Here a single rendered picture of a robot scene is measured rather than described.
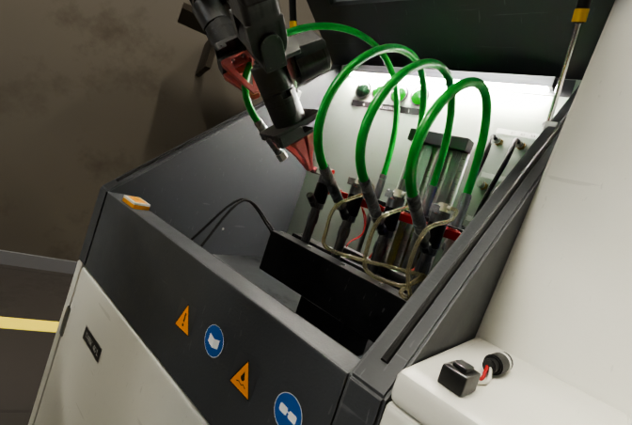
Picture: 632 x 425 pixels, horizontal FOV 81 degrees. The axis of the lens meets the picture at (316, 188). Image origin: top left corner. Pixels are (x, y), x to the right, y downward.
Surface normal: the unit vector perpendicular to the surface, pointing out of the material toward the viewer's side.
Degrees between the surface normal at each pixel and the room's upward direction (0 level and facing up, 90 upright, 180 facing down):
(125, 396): 90
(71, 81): 90
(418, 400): 90
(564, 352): 76
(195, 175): 90
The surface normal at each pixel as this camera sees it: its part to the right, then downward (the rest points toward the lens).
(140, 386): -0.62, -0.18
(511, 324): -0.53, -0.40
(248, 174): 0.72, 0.26
